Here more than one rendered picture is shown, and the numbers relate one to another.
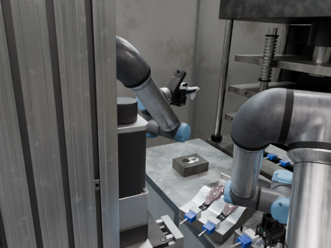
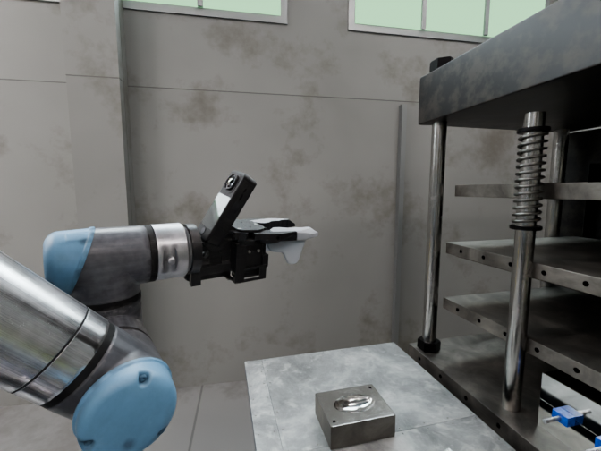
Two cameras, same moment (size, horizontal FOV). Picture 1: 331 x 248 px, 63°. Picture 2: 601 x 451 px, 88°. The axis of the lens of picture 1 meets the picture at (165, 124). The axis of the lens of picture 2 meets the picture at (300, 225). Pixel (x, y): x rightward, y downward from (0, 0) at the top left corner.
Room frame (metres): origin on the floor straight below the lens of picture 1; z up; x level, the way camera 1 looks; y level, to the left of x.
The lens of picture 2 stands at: (0.76, -0.27, 1.52)
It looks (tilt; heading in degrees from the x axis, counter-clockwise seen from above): 7 degrees down; 16
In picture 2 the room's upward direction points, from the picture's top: straight up
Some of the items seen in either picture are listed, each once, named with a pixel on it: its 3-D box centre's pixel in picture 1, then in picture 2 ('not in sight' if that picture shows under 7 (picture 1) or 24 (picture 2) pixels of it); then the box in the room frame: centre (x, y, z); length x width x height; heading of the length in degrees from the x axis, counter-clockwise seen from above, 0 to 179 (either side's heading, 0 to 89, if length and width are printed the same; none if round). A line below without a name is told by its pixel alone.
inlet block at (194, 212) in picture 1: (188, 218); not in sight; (1.07, -0.13, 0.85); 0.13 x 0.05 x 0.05; 137
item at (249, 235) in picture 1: (242, 242); not in sight; (0.89, -0.34, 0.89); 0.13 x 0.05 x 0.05; 120
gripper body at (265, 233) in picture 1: (273, 226); not in sight; (0.80, -0.40, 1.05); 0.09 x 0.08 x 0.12; 120
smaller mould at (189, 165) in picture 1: (190, 164); (352, 413); (1.66, -0.18, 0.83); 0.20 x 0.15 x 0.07; 120
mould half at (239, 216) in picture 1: (227, 199); not in sight; (1.24, -0.35, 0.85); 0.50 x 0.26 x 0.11; 137
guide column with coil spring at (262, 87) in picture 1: (258, 120); (518, 318); (1.90, -0.69, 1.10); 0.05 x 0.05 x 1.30
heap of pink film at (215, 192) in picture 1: (228, 193); not in sight; (1.23, -0.35, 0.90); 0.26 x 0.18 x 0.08; 137
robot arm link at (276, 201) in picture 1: (278, 202); not in sight; (0.71, -0.36, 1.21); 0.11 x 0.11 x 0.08; 71
